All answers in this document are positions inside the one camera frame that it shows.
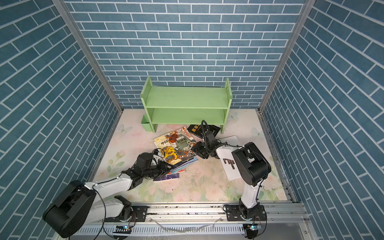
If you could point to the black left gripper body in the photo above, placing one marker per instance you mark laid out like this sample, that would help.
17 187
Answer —
156 171

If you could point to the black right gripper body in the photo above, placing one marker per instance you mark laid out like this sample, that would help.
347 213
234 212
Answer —
202 151

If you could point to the blue sci-fi magazine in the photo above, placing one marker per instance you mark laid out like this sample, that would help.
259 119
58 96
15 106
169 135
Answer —
183 164

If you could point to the white book with brown bars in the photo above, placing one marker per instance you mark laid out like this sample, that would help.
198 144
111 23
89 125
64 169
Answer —
228 162

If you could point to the green red illustrated comic book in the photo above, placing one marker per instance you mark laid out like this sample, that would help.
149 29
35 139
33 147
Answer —
179 139

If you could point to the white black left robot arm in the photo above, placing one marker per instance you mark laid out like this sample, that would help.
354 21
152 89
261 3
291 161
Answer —
83 203

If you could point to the black book with gold text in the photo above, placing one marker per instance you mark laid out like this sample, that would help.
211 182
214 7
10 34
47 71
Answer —
197 130

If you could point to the yellow red illustrated book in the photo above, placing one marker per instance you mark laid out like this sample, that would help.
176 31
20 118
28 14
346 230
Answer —
174 156

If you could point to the dark purple book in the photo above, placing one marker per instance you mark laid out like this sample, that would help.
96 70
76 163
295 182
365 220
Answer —
167 177

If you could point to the small green side box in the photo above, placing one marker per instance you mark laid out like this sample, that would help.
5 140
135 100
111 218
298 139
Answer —
146 124

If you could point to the green wooden two-tier shelf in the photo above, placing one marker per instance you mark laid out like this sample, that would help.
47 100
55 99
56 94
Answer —
186 105

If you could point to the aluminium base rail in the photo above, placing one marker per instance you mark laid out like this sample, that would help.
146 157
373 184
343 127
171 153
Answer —
271 212

